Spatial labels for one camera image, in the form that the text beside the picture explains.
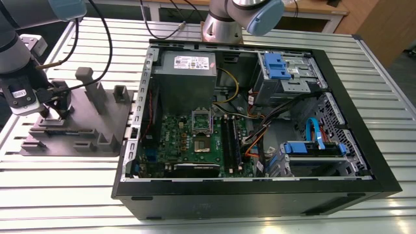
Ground CPU socket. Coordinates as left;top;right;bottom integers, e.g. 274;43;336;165
193;136;212;153

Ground grey parts rack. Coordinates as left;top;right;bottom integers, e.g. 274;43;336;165
18;67;136;158

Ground RAM stick with blue label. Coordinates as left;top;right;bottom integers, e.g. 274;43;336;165
45;130;81;136

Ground grey power supply unit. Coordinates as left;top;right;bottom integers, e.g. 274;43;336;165
152;51;217;115

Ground metal socket cover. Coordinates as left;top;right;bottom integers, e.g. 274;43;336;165
190;106;213;135

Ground green motherboard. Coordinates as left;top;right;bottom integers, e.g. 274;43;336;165
134;114;257;178

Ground black graphics card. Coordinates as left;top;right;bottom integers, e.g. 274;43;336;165
164;162;221;178

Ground black RAM stick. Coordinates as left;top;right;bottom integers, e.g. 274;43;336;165
229;116;244;170

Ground black PC case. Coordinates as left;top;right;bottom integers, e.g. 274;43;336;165
110;38;402;220

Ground grey metal drive cage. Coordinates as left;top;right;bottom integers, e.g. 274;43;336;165
253;52;328;105
278;142;361;177

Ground blue disk carrier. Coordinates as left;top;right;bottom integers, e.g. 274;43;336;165
282;142;348;158

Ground wooden cabinet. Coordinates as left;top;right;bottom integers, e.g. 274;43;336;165
334;0;416;68

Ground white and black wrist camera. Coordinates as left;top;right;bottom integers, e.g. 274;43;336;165
0;78;45;117

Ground cable with brass connector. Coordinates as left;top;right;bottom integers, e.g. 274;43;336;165
34;18;81;70

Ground black camera cable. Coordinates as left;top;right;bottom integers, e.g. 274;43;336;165
34;0;113;98

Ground yellow wire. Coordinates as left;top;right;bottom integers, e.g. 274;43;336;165
212;67;240;104

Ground orange wire bundle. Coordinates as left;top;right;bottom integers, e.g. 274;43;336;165
241;143;260;159

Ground blue plastic drive bracket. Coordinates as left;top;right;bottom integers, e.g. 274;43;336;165
264;53;292;80

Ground black wire bundle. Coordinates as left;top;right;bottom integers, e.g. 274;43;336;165
242;91;325;144

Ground blue ribbon wire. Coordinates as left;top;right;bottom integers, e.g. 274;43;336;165
262;147;281;177

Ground blue SATA wire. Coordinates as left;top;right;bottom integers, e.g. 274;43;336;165
306;117;326;150

